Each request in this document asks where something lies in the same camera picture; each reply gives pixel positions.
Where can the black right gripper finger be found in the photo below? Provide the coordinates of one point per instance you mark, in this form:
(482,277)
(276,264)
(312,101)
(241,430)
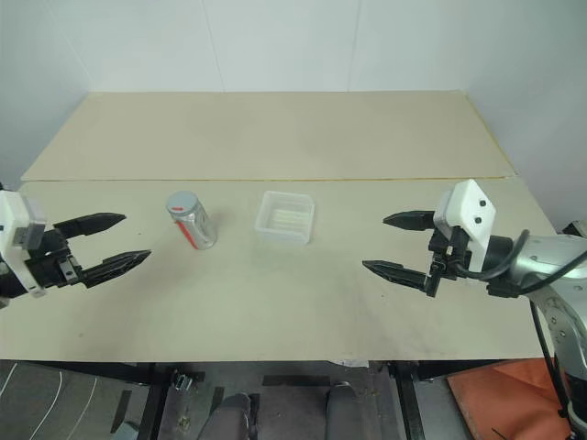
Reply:
(410,221)
(399,273)

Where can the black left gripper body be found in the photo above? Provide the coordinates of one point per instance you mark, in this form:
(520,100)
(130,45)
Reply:
(50,268)

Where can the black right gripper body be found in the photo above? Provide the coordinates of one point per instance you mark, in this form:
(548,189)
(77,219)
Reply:
(447,261)

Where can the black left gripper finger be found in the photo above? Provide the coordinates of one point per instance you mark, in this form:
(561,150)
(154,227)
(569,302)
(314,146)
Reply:
(117,266)
(94,222)

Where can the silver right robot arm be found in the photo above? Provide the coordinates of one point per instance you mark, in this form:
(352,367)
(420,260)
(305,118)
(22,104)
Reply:
(548,256)

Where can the clear plastic jar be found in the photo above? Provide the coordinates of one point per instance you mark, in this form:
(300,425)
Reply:
(197,227)

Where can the clear plastic square container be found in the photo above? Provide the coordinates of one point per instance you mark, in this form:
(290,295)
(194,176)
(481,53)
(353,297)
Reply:
(286,217)

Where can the small silver metal clamp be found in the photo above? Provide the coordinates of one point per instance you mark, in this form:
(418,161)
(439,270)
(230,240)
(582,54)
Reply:
(182,381)

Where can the orange cloth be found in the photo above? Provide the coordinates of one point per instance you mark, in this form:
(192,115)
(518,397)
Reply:
(504,399)

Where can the dark grey rounded shape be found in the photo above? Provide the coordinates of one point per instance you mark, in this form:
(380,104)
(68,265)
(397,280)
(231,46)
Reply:
(227,419)
(340,412)

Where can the grey rounded floor object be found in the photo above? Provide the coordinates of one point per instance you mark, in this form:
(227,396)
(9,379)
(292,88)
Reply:
(125,432)

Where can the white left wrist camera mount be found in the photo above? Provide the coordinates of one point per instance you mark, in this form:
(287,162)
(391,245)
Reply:
(14,229)

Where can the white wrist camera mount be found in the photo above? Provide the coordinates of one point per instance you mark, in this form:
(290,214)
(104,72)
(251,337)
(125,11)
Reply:
(14,229)
(470,211)

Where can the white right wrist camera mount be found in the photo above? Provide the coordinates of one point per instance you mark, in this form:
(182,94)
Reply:
(470,211)

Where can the black metal table frame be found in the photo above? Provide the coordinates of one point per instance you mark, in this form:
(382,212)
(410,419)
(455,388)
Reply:
(151,399)

